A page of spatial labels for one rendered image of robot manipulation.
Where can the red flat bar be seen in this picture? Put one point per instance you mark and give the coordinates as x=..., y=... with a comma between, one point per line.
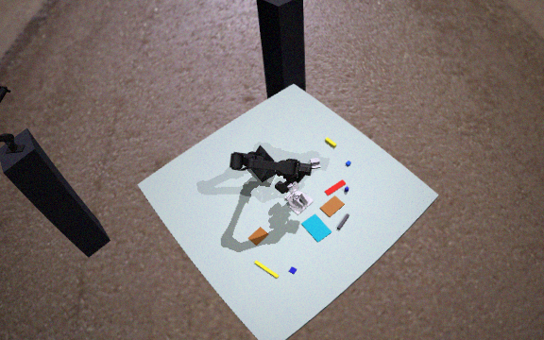
x=335, y=187

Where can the yellow flat bar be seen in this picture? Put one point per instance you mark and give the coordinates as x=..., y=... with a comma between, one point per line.
x=266, y=269

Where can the yellow rectangular bar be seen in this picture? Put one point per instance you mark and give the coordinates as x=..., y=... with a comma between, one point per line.
x=331, y=142

